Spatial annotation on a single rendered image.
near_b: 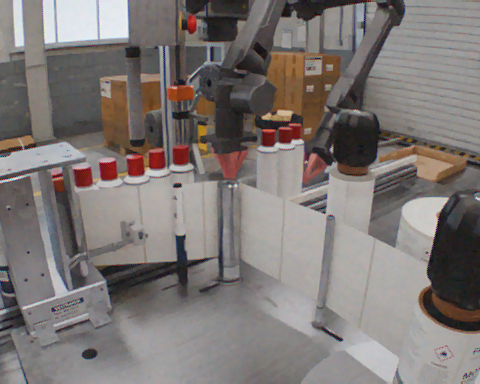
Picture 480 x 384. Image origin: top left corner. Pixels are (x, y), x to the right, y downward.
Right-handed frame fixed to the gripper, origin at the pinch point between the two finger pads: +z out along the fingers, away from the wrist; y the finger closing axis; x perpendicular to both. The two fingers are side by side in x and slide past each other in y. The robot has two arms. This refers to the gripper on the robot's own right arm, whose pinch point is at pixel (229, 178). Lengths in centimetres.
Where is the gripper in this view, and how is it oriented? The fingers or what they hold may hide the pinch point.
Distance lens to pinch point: 83.5
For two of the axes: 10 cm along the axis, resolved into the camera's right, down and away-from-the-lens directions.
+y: 7.9, -2.2, 5.7
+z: 0.0, 9.4, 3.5
